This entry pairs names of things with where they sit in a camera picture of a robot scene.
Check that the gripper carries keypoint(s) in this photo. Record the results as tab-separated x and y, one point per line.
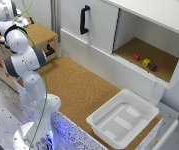
22	21

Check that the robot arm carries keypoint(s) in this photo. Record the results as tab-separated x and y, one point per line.
24	63

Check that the white sliding door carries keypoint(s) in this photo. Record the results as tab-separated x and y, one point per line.
102	23

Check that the pink block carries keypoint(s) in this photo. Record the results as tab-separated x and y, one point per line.
136	57

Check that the white cabinet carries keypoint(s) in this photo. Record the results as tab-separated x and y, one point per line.
139	73

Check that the yellow block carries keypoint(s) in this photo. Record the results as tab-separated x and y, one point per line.
146	62

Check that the purple block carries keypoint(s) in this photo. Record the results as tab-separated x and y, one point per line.
153	67

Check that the white plastic box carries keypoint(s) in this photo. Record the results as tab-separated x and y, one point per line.
122	120

